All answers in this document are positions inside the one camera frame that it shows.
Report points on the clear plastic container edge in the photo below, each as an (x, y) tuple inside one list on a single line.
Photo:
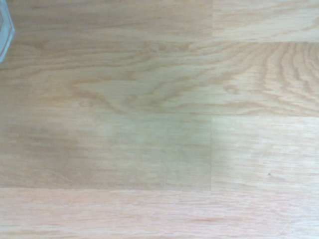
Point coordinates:
[(4, 30)]

